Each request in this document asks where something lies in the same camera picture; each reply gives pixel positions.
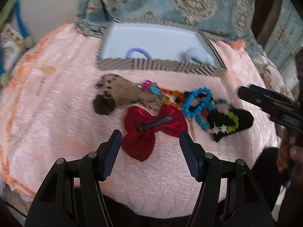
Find cream patterned cushion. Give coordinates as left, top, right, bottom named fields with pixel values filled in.
left=0, top=24, right=30, bottom=76

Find red bow hair clip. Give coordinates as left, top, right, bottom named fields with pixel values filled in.
left=121, top=105, right=188, bottom=162

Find leopard print hair bow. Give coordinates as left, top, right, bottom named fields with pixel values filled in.
left=95, top=74, right=161, bottom=110

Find striped box with white inside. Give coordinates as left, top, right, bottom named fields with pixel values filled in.
left=96, top=19, right=228, bottom=77

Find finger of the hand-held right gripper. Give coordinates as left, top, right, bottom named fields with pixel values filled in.
left=238, top=83, right=297, bottom=114

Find brown pompom hair tie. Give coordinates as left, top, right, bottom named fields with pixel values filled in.
left=93, top=95, right=116, bottom=116

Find black felt hair clip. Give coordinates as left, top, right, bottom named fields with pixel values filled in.
left=207, top=108, right=254, bottom=143

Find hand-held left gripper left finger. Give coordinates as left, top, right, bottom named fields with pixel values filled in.
left=25, top=130, right=122, bottom=227

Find green and white bead bracelet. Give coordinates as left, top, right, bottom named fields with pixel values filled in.
left=209, top=110, right=239, bottom=134

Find pink plush blanket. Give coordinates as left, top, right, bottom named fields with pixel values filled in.
left=0, top=24, right=286, bottom=219

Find multicoloured bead bracelet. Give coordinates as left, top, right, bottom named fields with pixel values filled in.
left=141, top=80, right=171, bottom=105

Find light blue scrunchie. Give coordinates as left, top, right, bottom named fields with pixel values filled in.
left=181, top=48, right=215, bottom=66

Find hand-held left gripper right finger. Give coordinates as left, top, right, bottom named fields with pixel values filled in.
left=179, top=131, right=276, bottom=227

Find person's right hand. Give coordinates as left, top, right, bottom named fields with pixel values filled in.
left=277, top=131, right=303, bottom=179

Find blue tieback cord green tassels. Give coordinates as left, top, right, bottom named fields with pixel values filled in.
left=0, top=0, right=36, bottom=87

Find dark post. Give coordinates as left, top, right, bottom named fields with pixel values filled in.
left=253, top=0, right=284, bottom=50

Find purple bead bracelet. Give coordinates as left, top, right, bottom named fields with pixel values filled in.
left=125, top=47, right=152, bottom=59

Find teal damask curtain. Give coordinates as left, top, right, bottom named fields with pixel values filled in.
left=75, top=0, right=303, bottom=76

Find pastel blue pink bead bracelet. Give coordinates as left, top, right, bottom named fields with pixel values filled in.
left=194, top=98, right=232, bottom=131

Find orange bead bracelet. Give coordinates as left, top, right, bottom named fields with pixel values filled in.
left=159, top=87, right=185, bottom=108

